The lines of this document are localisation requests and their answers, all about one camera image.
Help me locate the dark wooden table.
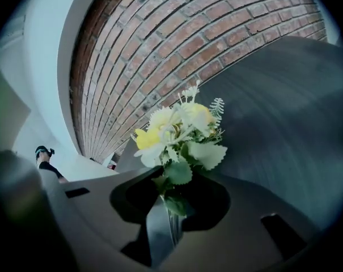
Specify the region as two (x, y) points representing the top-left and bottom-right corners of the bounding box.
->
(114, 35), (343, 232)

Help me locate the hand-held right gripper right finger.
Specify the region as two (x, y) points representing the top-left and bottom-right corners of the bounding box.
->
(179, 171), (329, 267)

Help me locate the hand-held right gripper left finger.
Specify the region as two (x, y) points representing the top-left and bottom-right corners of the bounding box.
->
(39, 165), (166, 267)

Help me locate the yellow flowers bunch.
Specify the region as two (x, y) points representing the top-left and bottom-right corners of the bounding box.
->
(130, 79), (229, 246)

